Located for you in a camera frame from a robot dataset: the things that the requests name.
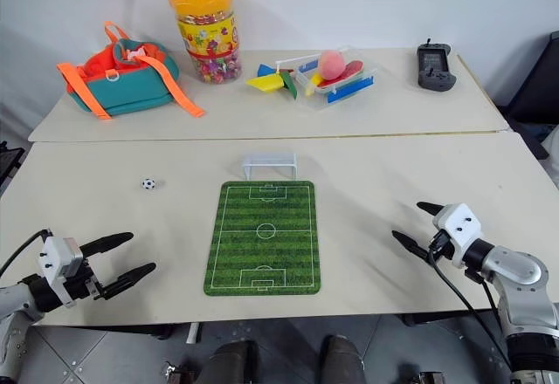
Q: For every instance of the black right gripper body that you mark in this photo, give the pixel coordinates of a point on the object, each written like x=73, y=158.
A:
x=442, y=246

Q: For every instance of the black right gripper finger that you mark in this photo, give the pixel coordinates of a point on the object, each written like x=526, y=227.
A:
x=412, y=246
x=431, y=208

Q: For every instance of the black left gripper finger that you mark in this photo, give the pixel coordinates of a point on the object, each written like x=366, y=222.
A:
x=131, y=276
x=109, y=242

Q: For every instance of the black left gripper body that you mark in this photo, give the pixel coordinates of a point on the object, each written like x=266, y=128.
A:
x=87, y=283

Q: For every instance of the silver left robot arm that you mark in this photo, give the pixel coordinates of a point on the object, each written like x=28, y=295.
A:
x=9, y=299

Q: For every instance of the tiny soccer ball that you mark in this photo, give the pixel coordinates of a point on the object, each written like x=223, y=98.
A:
x=149, y=184

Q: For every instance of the green soccer field mat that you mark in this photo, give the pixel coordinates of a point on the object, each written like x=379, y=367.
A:
x=262, y=253

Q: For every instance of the small white goal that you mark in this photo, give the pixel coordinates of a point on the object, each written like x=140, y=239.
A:
x=269, y=160

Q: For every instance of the white table leg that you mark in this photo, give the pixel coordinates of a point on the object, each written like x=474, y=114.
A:
x=194, y=333

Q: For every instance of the black stand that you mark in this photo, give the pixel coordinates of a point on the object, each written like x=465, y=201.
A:
x=8, y=161

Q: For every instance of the dark rounded shape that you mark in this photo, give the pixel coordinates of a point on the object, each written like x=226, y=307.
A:
x=342, y=362
x=231, y=364

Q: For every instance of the grey handheld game console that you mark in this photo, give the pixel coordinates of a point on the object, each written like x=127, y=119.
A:
x=434, y=65

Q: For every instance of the long blue plastic strip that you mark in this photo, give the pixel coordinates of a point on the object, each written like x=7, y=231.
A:
x=349, y=89

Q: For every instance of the clear plastic box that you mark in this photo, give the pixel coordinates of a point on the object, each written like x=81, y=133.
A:
x=323, y=102

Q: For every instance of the teal orange fabric bag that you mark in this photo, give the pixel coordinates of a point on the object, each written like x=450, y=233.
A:
x=126, y=91

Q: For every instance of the red plastic piece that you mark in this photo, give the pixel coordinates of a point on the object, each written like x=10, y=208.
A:
x=354, y=69

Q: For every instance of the black chair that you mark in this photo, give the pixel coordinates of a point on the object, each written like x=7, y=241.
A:
x=541, y=83

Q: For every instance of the yellow plastic piece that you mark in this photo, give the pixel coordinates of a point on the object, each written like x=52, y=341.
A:
x=313, y=84

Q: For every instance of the pink peach toy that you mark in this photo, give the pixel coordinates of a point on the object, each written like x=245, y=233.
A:
x=333, y=65

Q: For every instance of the short blue plastic strip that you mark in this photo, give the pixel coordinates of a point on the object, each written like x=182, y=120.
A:
x=309, y=66

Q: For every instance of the colourful flat shape pieces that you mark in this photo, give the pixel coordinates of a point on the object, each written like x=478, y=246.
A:
x=266, y=82

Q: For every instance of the clear jar with orange lid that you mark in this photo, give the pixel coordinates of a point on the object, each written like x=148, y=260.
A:
x=209, y=43

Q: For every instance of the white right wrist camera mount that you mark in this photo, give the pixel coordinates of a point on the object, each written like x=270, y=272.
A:
x=458, y=222

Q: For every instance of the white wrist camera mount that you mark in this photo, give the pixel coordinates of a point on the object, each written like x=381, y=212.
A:
x=57, y=257
x=458, y=222

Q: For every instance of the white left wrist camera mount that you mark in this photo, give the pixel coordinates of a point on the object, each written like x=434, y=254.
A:
x=57, y=257

